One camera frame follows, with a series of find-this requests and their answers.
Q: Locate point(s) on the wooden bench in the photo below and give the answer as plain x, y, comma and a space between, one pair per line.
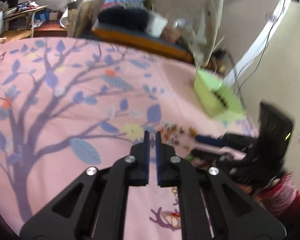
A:
140, 42

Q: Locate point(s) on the packet of biscuits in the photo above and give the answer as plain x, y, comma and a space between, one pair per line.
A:
171, 33

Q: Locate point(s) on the beige dotted cloth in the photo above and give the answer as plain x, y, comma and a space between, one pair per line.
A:
190, 5

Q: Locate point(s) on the white enamel mug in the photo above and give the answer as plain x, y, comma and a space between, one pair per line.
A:
155, 25

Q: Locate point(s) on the small wooden table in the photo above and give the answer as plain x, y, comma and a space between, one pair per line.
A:
27, 10

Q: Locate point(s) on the gold earring with red bead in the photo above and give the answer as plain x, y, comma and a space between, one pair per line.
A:
174, 220

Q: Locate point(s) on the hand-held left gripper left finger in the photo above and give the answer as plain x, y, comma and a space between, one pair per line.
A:
147, 155

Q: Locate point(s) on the blue shoe box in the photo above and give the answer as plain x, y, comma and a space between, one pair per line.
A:
43, 15

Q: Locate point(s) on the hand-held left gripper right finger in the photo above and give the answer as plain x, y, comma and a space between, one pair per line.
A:
158, 155

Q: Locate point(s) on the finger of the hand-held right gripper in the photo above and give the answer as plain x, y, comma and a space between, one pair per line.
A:
207, 140
205, 154

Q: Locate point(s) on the green plastic basket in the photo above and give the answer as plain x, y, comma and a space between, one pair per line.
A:
207, 97

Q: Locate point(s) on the pink tree print bedsheet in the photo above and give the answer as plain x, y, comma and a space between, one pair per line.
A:
65, 105

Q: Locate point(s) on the dark folded garment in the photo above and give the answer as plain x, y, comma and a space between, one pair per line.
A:
122, 16

